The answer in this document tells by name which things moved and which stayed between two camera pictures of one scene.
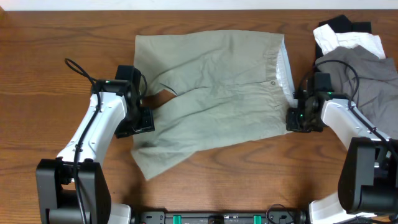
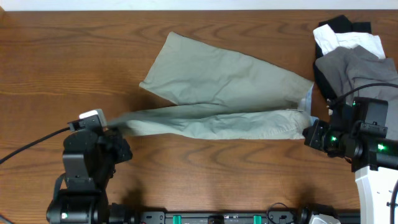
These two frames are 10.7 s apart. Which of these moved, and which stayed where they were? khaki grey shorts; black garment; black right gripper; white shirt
Moved: black right gripper; khaki grey shorts
Stayed: black garment; white shirt
